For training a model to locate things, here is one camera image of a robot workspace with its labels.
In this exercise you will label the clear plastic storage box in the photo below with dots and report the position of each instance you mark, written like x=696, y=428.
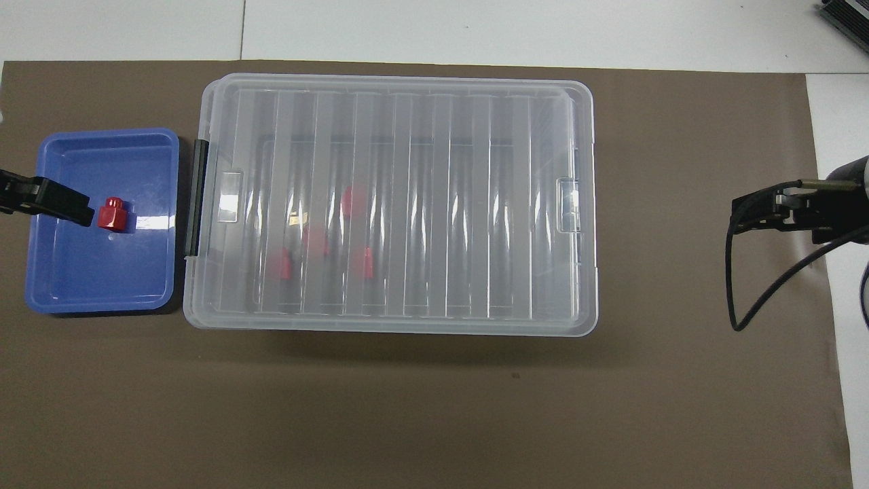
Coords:
x=191, y=292

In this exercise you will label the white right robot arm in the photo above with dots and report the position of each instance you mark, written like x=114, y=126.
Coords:
x=866, y=170

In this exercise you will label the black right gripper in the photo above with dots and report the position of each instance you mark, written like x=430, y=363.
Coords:
x=828, y=207

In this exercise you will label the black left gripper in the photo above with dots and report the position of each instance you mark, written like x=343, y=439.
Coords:
x=17, y=193

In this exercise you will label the black ribbed device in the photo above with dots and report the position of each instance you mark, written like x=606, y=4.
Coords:
x=848, y=13

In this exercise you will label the clear plastic box lid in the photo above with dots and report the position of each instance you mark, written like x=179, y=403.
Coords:
x=441, y=204

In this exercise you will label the blue plastic tray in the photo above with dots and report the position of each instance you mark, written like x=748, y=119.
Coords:
x=102, y=272

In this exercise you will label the red plastic block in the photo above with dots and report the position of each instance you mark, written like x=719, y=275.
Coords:
x=285, y=265
x=111, y=216
x=314, y=241
x=352, y=202
x=366, y=263

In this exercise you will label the brown table mat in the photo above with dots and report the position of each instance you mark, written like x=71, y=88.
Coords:
x=407, y=407

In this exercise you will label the black box latch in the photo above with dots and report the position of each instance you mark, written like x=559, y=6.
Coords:
x=578, y=159
x=197, y=197

